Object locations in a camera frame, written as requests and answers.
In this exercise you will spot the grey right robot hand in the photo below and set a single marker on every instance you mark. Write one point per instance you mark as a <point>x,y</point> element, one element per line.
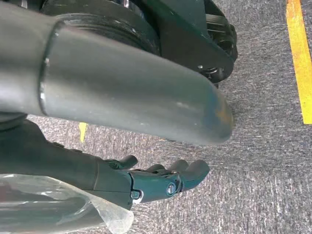
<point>126,90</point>

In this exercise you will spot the clear plastic film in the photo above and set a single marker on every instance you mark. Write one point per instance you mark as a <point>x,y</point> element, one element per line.
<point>36,206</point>

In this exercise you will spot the yellow floor tape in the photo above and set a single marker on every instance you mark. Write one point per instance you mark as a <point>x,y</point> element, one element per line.
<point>300,58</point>
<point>82,130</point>

